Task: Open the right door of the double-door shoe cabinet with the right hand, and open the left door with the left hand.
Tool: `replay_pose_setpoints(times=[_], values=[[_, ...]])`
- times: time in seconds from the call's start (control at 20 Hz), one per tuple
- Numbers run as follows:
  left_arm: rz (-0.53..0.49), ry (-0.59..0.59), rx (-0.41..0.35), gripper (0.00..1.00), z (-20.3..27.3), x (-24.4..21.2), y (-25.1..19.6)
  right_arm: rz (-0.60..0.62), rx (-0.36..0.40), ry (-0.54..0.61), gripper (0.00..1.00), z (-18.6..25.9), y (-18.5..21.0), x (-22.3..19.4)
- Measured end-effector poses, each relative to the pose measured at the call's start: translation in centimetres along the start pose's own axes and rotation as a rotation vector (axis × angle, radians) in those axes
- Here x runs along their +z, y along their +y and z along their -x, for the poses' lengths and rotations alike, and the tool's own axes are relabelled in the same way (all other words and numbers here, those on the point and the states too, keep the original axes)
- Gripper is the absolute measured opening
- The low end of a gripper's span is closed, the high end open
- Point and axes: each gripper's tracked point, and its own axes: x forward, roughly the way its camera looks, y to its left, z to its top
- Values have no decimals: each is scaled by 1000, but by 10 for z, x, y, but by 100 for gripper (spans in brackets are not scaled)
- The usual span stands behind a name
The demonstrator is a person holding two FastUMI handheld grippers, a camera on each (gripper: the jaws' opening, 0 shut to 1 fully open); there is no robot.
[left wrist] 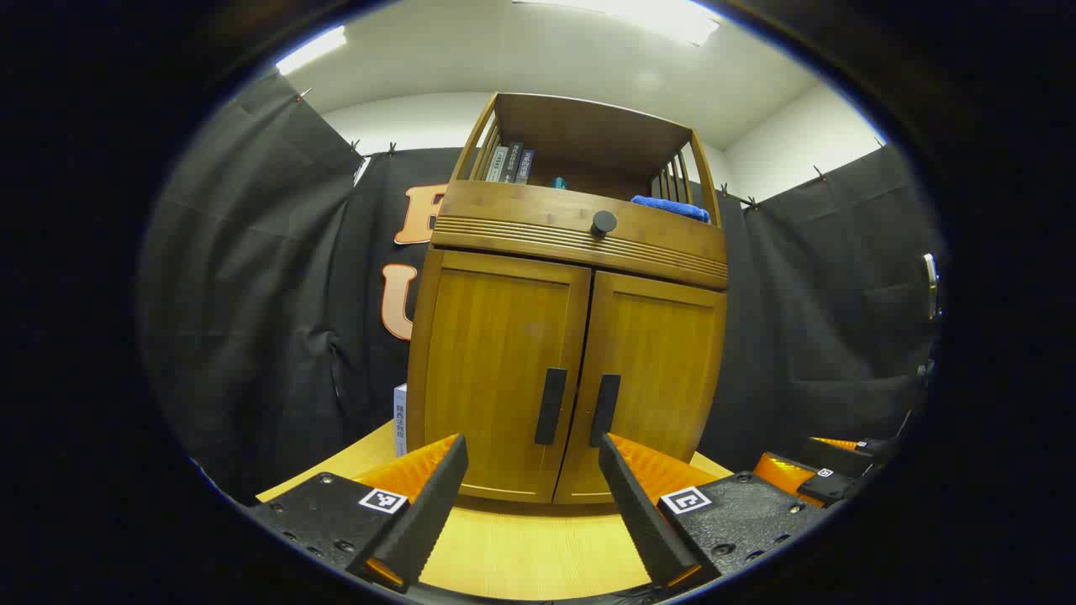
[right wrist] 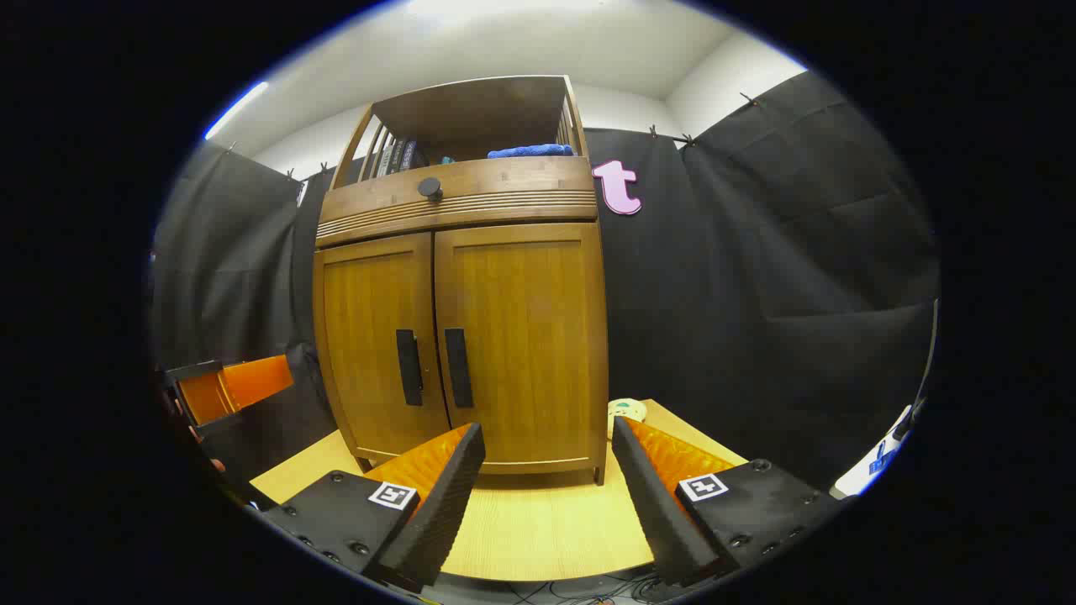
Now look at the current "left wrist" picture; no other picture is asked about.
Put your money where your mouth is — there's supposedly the wooden drawer with black knob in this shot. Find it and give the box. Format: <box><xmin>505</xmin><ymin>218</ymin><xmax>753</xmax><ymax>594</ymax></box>
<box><xmin>430</xmin><ymin>180</ymin><xmax>729</xmax><ymax>291</ymax></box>

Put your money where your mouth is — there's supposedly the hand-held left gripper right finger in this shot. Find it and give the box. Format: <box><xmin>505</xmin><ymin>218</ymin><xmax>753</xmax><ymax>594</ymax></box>
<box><xmin>599</xmin><ymin>433</ymin><xmax>829</xmax><ymax>593</ymax></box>

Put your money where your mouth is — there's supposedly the wooden double-door shoe cabinet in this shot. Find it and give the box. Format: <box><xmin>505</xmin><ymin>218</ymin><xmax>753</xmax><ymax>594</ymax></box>
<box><xmin>406</xmin><ymin>92</ymin><xmax>729</xmax><ymax>505</ymax></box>

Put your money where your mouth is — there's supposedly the wooden cabinet door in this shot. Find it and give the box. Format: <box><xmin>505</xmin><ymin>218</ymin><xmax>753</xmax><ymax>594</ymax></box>
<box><xmin>555</xmin><ymin>271</ymin><xmax>727</xmax><ymax>505</ymax></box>
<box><xmin>423</xmin><ymin>250</ymin><xmax>592</xmax><ymax>502</ymax></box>

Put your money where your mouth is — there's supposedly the blue towel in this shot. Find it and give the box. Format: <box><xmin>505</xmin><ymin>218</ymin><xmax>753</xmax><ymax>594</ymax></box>
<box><xmin>630</xmin><ymin>195</ymin><xmax>711</xmax><ymax>224</ymax></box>

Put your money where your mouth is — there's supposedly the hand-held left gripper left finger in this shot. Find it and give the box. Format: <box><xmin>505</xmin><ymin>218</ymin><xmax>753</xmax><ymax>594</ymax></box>
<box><xmin>248</xmin><ymin>434</ymin><xmax>469</xmax><ymax>593</ymax></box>

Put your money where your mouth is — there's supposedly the small ceiling light panel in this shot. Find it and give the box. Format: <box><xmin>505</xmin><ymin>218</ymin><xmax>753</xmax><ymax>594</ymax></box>
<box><xmin>276</xmin><ymin>25</ymin><xmax>347</xmax><ymax>76</ymax></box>

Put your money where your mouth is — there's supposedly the black backdrop cloth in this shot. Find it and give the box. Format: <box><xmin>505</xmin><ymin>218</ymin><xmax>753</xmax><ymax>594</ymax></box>
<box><xmin>139</xmin><ymin>71</ymin><xmax>942</xmax><ymax>505</ymax></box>

